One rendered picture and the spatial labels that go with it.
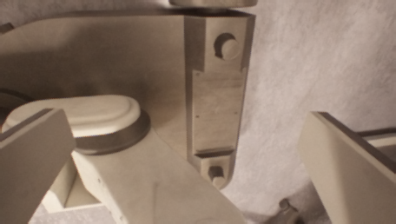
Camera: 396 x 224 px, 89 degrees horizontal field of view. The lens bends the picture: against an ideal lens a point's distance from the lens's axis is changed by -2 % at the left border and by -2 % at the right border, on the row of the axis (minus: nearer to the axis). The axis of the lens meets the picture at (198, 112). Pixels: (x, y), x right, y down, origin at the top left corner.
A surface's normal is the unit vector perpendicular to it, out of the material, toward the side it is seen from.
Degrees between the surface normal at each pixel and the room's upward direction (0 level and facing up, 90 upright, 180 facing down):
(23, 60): 0
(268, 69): 0
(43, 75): 0
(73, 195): 90
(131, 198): 90
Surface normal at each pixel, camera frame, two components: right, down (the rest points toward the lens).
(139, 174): 0.01, -0.86
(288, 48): 0.19, 0.50
